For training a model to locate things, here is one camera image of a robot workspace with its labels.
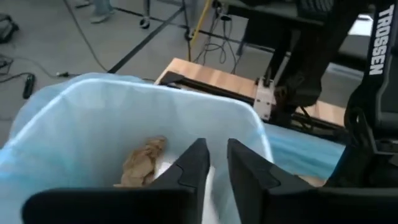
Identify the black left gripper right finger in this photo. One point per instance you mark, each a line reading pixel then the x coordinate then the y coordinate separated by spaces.
pixel 311 207

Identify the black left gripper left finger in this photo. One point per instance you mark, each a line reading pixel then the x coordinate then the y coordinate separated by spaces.
pixel 124 207

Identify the small brown paper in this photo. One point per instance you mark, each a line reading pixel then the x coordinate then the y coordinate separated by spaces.
pixel 140 161

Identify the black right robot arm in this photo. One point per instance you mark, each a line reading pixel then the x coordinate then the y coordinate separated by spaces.
pixel 381 40

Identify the black oblong device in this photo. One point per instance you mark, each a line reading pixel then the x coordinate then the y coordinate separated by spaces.
pixel 28 87

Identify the black caster wheel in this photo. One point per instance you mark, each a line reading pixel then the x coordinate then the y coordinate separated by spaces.
pixel 145 23

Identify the person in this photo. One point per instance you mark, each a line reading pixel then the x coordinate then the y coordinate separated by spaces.
pixel 101 15

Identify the yellow pole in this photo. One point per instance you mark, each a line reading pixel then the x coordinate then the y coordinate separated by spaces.
pixel 200 23

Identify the white metal bracket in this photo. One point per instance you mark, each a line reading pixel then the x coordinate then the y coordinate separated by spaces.
pixel 264 99

